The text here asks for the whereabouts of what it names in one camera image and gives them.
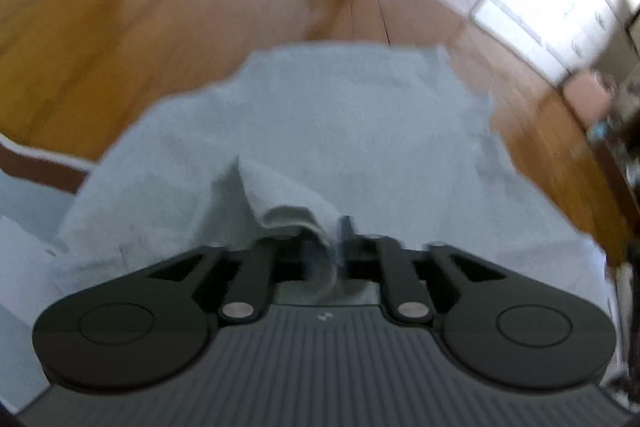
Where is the cluttered dark shelf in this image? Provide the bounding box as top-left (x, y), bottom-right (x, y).
top-left (582, 14), bottom-right (640, 268)

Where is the light grey garment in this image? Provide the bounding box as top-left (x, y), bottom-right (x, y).
top-left (50, 44), bottom-right (608, 308)

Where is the grey white red checked blanket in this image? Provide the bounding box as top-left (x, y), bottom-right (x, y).
top-left (0, 136), bottom-right (103, 414)

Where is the pink box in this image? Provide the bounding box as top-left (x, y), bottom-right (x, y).
top-left (561, 71), bottom-right (615, 120)

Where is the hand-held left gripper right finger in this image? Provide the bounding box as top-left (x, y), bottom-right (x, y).
top-left (338, 216), bottom-right (508, 326)

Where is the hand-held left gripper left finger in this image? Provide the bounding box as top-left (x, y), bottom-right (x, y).
top-left (146, 235), bottom-right (308, 326)

